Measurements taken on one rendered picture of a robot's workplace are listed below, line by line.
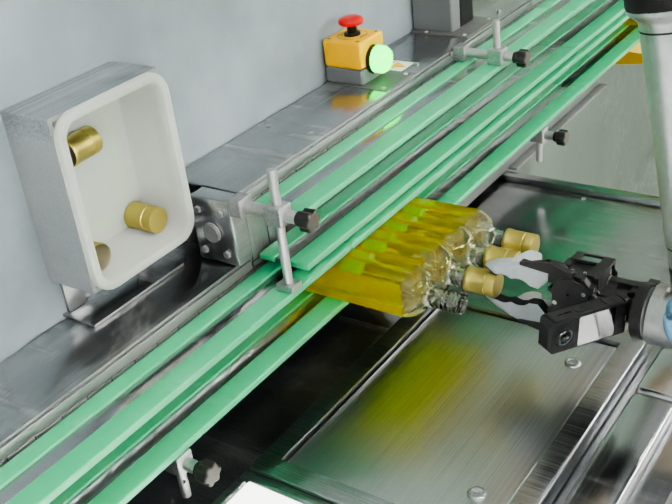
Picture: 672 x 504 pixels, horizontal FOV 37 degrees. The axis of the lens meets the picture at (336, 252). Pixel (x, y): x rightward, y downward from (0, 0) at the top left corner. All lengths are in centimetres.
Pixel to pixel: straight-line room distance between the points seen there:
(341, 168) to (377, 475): 41
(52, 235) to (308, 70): 56
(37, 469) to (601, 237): 105
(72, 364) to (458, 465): 47
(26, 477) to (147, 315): 27
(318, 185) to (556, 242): 57
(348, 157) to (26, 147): 46
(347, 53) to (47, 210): 60
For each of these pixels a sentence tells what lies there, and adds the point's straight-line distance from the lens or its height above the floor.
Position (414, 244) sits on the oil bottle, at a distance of 136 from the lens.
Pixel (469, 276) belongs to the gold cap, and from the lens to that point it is 131.
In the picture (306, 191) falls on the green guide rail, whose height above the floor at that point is 93.
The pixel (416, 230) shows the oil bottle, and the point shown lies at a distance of 139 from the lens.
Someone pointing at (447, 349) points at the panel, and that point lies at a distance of 142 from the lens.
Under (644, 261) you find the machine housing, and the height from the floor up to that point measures 123.
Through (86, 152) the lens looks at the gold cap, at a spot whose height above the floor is 80.
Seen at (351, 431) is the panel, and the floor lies 105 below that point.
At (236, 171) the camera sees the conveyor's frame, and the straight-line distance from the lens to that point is 133.
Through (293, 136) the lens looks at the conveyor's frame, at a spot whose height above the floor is 84.
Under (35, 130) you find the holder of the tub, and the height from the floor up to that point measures 80.
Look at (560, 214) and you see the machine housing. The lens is 182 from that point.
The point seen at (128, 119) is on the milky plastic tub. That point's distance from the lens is 125.
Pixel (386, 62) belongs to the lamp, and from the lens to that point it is 157.
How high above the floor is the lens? 167
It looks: 32 degrees down
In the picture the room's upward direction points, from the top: 104 degrees clockwise
